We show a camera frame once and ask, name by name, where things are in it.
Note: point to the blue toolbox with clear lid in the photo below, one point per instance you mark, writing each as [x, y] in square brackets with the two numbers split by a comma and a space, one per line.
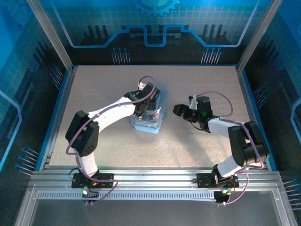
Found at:
[150, 124]

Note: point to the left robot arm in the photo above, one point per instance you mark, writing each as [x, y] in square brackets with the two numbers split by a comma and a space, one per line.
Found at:
[110, 113]

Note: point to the small black connector box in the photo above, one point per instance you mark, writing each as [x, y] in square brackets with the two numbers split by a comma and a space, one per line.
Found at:
[90, 196]
[222, 197]

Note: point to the dark grey base panel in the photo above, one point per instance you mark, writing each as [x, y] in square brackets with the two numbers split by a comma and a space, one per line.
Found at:
[152, 214]

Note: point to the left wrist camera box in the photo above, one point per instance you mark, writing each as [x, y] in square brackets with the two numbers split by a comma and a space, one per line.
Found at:
[141, 85]

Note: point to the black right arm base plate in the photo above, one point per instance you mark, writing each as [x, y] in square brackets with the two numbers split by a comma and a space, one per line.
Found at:
[204, 180]

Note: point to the aluminium mounting rail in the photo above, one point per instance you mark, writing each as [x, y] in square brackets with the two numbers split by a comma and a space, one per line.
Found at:
[152, 176]

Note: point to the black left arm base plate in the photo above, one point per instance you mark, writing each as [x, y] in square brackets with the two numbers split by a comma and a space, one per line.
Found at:
[107, 179]

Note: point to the aluminium frame post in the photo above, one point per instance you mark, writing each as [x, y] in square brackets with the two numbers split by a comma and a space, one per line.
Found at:
[50, 35]
[258, 35]

